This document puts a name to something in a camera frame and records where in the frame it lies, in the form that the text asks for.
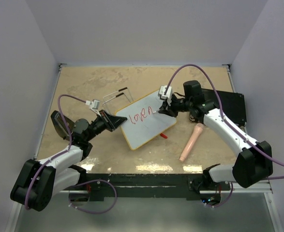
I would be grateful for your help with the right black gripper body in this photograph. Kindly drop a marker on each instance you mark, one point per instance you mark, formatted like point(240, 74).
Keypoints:
point(181, 104)

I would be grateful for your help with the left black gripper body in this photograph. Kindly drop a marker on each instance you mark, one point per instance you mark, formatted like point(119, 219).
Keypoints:
point(98, 126)

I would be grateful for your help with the wire whiteboard stand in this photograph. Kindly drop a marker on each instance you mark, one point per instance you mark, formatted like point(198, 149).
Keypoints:
point(118, 93)

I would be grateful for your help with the yellow framed whiteboard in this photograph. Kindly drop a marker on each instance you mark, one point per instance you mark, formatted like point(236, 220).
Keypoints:
point(142, 125)

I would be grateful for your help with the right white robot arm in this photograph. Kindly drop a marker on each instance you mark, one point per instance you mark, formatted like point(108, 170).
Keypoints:
point(253, 162)

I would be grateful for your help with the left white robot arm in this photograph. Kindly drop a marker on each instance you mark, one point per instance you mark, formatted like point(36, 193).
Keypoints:
point(39, 180)

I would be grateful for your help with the pink toy microphone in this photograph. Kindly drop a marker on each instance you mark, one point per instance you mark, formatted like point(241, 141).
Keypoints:
point(198, 129)

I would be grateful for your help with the black hard case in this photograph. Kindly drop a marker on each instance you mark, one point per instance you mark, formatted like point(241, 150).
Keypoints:
point(233, 105)

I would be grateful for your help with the black base bar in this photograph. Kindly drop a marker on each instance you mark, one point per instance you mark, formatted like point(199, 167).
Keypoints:
point(187, 186)

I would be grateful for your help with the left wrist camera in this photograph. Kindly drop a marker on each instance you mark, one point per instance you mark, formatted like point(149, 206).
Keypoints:
point(93, 106)

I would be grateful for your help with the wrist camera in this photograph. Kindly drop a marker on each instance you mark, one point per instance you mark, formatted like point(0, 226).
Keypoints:
point(93, 106)
point(165, 92)

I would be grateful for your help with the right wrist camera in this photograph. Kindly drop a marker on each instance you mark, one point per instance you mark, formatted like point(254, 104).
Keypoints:
point(165, 92)

